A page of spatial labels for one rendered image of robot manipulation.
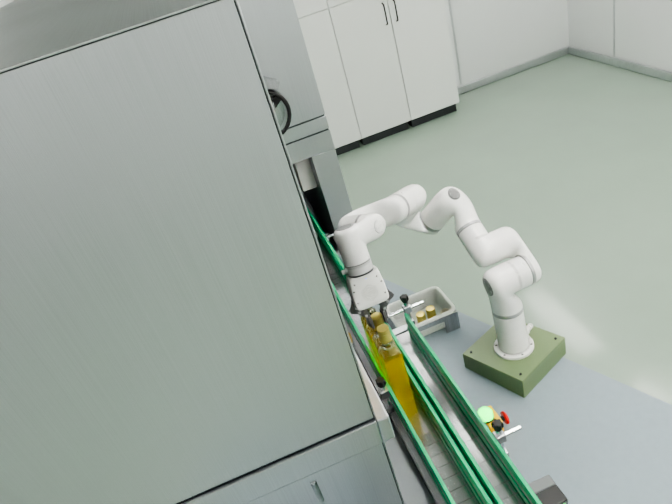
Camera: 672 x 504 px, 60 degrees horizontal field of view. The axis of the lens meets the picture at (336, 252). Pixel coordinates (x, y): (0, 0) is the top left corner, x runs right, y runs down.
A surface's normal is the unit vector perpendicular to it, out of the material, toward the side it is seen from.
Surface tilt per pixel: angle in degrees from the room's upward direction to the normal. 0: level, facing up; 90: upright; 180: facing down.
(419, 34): 90
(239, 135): 90
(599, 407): 0
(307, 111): 90
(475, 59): 90
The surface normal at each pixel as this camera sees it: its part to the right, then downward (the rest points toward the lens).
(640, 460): -0.25, -0.81
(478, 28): 0.29, 0.46
